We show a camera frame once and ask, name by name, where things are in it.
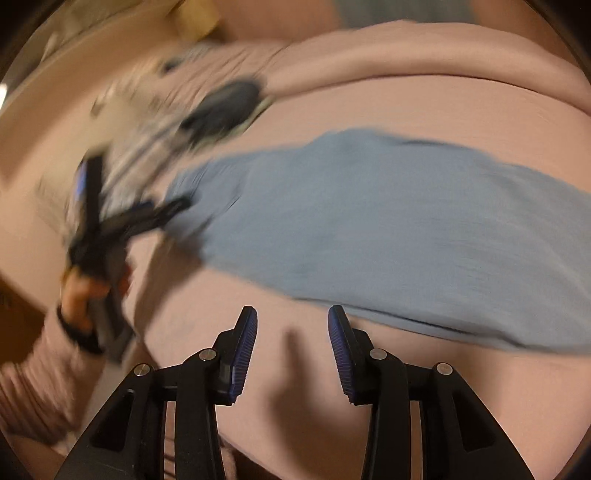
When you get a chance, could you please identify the peach curtain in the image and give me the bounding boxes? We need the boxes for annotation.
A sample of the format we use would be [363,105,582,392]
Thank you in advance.
[222,0,343,43]
[471,0,559,52]

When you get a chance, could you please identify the light blue denim pants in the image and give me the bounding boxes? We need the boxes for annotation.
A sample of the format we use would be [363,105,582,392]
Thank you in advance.
[164,129,591,354]

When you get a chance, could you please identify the person's left forearm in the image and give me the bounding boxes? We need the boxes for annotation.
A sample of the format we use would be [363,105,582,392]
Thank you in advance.
[0,318,105,446]

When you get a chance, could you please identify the pink bed sheet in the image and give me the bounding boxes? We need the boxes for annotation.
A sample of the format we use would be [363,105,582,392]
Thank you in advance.
[0,41,591,480]

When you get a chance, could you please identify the grey-blue curtain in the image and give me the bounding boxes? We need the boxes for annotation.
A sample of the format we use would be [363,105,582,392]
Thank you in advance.
[332,0,476,29]

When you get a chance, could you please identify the person's left hand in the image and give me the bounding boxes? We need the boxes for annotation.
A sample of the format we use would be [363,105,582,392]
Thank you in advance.
[59,267,133,331]

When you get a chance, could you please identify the white plaid pillow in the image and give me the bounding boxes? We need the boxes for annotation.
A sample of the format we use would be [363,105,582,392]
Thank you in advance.
[69,44,218,155]

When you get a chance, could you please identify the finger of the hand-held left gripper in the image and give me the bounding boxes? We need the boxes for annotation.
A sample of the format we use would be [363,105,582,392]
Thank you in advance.
[104,197,193,239]
[74,156,105,237]

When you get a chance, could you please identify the pink duvet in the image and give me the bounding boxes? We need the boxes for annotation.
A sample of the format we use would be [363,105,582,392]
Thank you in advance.
[263,21,580,118]

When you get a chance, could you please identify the black wristband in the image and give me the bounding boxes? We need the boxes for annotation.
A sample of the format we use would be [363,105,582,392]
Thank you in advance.
[55,305,105,356]

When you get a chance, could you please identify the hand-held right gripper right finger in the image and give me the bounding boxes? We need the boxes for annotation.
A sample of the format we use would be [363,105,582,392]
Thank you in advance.
[327,305,536,480]

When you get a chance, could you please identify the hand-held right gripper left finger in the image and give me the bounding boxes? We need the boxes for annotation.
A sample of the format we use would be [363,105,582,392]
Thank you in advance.
[55,305,259,480]

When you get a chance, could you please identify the dark folded garment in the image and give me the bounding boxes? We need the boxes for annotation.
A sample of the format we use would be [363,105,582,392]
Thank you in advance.
[182,79,269,139]

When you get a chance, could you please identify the pale green folded cloth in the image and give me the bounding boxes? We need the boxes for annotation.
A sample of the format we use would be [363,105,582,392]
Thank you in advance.
[238,98,274,136]

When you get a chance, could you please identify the yellow cloth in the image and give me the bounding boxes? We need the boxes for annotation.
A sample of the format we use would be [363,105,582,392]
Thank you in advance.
[168,0,222,41]

